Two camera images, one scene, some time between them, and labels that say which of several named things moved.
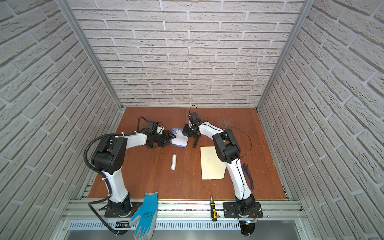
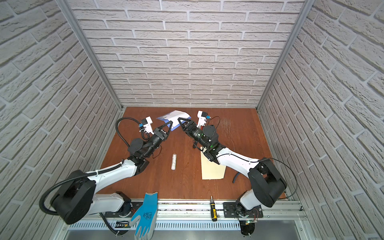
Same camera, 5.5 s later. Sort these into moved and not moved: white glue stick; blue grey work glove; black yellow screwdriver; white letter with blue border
Moved: white letter with blue border
Not moved: black yellow screwdriver; blue grey work glove; white glue stick
